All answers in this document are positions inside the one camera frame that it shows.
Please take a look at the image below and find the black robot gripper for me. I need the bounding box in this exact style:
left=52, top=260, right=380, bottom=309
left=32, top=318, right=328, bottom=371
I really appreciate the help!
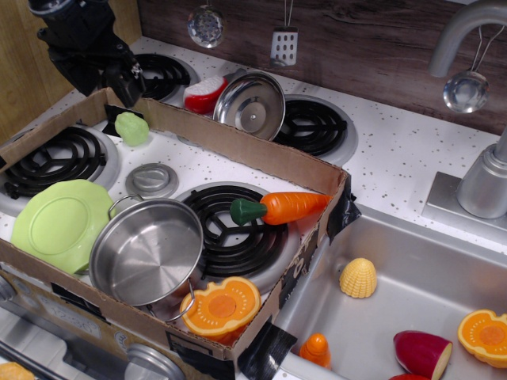
left=28, top=1, right=146, bottom=108

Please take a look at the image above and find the light green toy broccoli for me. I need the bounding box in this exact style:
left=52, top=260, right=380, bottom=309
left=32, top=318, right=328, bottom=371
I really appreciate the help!
left=114, top=112, right=150, bottom=146

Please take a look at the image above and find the stainless steel pot lid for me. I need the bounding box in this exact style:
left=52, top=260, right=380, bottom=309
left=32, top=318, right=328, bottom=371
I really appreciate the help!
left=213, top=71, right=286, bottom=141

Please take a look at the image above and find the black rear left burner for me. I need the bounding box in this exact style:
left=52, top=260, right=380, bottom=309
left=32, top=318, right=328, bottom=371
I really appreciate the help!
left=135, top=53, right=200, bottom=107

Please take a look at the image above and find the black burner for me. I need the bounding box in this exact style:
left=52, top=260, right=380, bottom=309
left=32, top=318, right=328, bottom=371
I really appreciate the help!
left=274, top=94, right=358, bottom=166
left=176, top=181, right=300, bottom=295
left=1, top=126, right=120, bottom=217
left=135, top=53, right=200, bottom=107

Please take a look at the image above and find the black front left burner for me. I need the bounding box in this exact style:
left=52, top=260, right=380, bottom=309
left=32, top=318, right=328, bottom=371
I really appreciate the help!
left=1, top=126, right=120, bottom=217

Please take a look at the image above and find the red white toy radish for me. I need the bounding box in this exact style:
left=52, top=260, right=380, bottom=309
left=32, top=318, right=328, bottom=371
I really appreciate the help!
left=183, top=75, right=228, bottom=115

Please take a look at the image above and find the hanging silver skimmer spoon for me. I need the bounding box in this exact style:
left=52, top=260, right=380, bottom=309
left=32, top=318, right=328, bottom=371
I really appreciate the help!
left=187, top=1, right=227, bottom=49

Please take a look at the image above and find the silver stove centre knob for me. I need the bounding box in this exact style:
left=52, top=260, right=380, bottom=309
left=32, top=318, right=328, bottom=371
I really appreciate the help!
left=125, top=163, right=179, bottom=199

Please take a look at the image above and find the light green plastic plate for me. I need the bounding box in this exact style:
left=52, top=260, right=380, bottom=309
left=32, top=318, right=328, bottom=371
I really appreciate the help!
left=10, top=179, right=113, bottom=274

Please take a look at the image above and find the hanging silver spatula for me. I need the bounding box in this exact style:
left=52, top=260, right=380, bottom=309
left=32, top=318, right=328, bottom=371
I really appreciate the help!
left=269, top=1, right=299, bottom=67

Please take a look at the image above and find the orange toy carrot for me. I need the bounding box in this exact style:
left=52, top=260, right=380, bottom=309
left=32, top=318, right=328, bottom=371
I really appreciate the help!
left=230, top=192, right=333, bottom=226

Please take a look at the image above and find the black rear right burner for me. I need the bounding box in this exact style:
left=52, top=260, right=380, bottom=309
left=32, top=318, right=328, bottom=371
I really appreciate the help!
left=274, top=94, right=358, bottom=166

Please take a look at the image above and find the brown cardboard fence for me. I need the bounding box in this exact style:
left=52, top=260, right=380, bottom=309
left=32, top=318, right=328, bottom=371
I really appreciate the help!
left=1, top=99, right=358, bottom=379

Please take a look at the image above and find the black front right burner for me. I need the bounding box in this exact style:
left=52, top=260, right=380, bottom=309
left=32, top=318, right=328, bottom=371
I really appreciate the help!
left=176, top=181, right=300, bottom=295

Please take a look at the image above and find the orange toy pumpkin half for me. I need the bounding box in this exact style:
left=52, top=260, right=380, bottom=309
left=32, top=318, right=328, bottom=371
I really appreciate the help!
left=457, top=309, right=506, bottom=369
left=180, top=276, right=261, bottom=346

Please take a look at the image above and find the silver oven knob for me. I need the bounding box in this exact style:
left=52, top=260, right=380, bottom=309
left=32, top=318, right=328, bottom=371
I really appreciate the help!
left=124, top=344, right=186, bottom=380

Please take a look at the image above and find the yellow toy piece corner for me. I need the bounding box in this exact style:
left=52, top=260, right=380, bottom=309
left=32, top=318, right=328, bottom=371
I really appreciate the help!
left=0, top=362, right=35, bottom=380

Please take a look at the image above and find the yellow toy corn piece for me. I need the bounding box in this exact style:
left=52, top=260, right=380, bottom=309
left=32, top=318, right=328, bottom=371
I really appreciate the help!
left=339, top=258, right=377, bottom=298

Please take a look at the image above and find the small orange toy bottle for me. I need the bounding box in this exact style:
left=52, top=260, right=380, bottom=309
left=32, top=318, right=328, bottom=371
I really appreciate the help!
left=299, top=332, right=332, bottom=370

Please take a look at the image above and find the hanging silver ladle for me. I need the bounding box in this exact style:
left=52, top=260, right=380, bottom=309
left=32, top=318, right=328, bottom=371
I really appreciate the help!
left=443, top=26, right=505, bottom=114

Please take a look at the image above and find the silver kitchen faucet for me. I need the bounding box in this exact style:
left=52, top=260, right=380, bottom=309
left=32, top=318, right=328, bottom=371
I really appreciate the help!
left=422, top=1, right=506, bottom=245

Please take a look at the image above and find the purple toy sweet potato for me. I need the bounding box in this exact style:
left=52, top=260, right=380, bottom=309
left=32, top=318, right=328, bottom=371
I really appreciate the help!
left=393, top=330, right=453, bottom=379

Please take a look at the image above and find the red toy piece bottom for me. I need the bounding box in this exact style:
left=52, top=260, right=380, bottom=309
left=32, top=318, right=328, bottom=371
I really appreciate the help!
left=389, top=373, right=429, bottom=380

